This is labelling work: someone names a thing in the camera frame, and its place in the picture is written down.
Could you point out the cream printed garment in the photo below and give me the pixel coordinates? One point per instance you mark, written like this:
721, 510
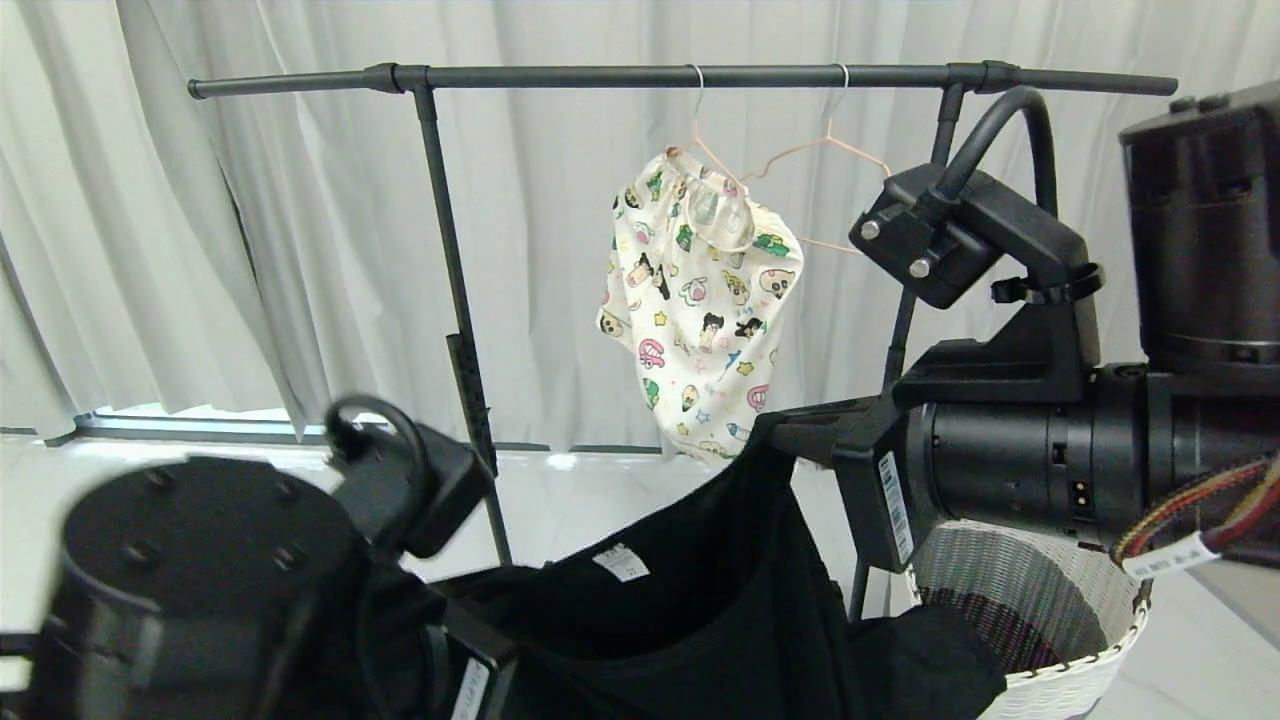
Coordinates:
700, 330

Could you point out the pink clothes hanger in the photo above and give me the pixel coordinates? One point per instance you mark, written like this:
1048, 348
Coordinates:
698, 105
828, 137

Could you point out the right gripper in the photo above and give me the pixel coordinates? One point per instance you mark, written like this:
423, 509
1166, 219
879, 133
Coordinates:
1000, 470

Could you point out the black clothes rack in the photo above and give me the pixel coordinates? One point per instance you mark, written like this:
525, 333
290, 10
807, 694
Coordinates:
600, 77

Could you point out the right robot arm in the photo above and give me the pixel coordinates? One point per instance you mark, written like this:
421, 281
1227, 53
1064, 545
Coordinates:
1210, 200

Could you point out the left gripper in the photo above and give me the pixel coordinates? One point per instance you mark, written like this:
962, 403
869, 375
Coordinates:
480, 650

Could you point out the white laundry basket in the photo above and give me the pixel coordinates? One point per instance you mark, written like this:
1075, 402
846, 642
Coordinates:
1040, 600

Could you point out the black garment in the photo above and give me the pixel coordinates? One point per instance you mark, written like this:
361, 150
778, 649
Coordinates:
700, 620

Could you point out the window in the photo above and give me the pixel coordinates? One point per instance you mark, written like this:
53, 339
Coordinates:
180, 425

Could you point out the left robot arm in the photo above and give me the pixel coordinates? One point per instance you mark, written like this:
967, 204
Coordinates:
200, 560

